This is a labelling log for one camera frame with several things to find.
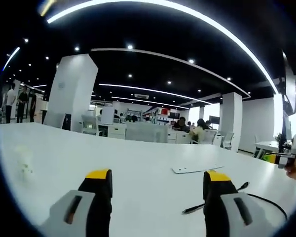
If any white desk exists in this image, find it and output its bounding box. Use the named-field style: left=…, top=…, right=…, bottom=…
left=0, top=122, right=296, bottom=237

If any black floor cabinet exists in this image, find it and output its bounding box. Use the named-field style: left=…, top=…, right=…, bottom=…
left=63, top=113, right=72, bottom=131

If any narrow white pillar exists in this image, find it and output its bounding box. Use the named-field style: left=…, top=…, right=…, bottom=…
left=219, top=92, right=243, bottom=152

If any white drawer cabinet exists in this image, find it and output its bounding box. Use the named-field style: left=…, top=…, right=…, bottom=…
left=167, top=130, right=191, bottom=145

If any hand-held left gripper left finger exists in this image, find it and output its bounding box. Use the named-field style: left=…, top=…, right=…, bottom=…
left=40, top=168, right=113, bottom=237

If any black charging cable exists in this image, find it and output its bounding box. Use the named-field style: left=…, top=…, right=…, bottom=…
left=182, top=181, right=288, bottom=221

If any wide white pillar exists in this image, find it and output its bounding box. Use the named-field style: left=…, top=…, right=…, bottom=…
left=44, top=53, right=99, bottom=131

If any green potted plant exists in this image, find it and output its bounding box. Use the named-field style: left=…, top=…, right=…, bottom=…
left=273, top=132, right=284, bottom=152

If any white mesh office chair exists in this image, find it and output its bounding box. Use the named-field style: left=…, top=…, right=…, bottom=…
left=81, top=115, right=99, bottom=135

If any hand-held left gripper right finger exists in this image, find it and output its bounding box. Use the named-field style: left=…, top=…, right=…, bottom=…
left=203, top=169, right=280, bottom=237

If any large display screen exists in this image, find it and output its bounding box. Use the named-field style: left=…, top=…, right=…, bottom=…
left=282, top=50, right=296, bottom=117

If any long ceiling light strip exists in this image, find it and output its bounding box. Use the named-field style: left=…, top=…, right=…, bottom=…
left=46, top=0, right=278, bottom=94

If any white office table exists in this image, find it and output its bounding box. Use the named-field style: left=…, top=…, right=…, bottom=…
left=254, top=140, right=281, bottom=158

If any white desk partition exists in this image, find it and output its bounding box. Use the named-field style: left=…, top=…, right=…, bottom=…
left=125, top=122, right=168, bottom=143

